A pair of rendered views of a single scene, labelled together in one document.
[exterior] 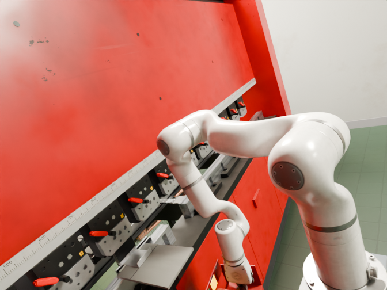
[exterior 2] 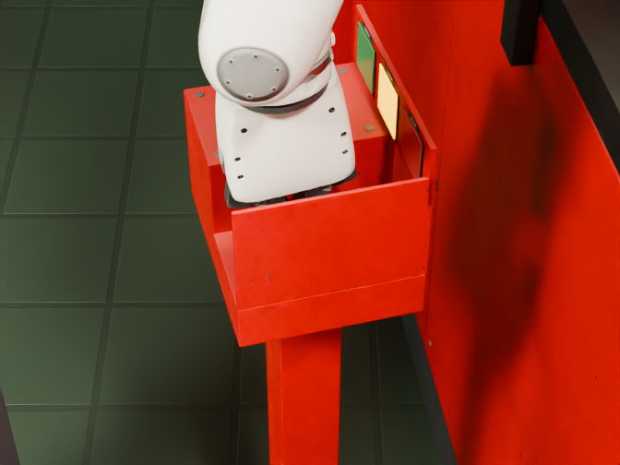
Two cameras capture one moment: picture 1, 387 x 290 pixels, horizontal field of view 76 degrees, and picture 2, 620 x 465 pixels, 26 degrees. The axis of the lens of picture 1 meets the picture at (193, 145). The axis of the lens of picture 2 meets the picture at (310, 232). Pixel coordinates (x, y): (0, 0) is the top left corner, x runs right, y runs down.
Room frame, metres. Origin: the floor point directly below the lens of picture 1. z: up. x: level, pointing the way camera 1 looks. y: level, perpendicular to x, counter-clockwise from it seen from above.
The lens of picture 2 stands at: (1.40, -0.53, 1.49)
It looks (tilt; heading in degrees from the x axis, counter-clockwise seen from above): 43 degrees down; 136
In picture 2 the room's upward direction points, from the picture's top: straight up
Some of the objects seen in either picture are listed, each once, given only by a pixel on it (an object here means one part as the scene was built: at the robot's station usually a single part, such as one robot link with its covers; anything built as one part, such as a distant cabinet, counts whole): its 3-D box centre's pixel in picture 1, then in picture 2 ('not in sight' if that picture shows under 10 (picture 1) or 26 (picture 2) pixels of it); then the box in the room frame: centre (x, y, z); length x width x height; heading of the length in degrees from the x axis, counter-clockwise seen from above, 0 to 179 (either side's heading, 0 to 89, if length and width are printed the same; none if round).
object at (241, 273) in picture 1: (237, 267); (283, 125); (0.82, 0.02, 0.85); 0.10 x 0.07 x 0.11; 61
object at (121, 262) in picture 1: (124, 248); not in sight; (0.92, 0.43, 1.05); 0.10 x 0.02 x 0.10; 144
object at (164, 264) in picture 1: (155, 263); not in sight; (0.83, 0.31, 1.00); 0.26 x 0.18 x 0.01; 54
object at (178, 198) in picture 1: (160, 208); not in sight; (1.63, 0.39, 0.81); 0.64 x 0.08 x 0.14; 54
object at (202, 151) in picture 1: (197, 144); not in sight; (1.55, -0.03, 1.18); 0.15 x 0.09 x 0.17; 144
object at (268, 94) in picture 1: (244, 95); not in sight; (2.87, -0.76, 1.15); 0.85 x 0.25 x 2.30; 54
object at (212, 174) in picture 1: (234, 147); not in sight; (1.94, -0.31, 0.92); 1.68 x 0.06 x 0.10; 144
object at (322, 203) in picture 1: (311, 179); not in sight; (0.48, -0.21, 1.30); 0.19 x 0.12 x 0.24; 128
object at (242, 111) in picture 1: (237, 107); not in sight; (2.20, -0.49, 1.18); 0.15 x 0.09 x 0.17; 144
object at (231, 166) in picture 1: (231, 165); not in sight; (1.70, -0.21, 0.89); 0.30 x 0.05 x 0.03; 144
